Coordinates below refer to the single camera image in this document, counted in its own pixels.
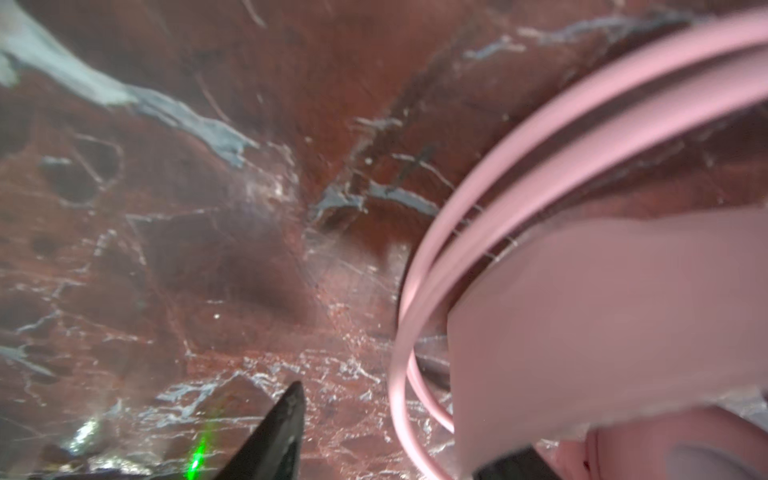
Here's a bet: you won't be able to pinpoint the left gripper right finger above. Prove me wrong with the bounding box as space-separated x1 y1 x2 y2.
473 446 560 480

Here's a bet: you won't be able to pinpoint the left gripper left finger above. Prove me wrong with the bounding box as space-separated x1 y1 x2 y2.
214 381 306 480

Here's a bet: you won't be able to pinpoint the pink headphones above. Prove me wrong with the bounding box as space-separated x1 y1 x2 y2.
388 7 767 479

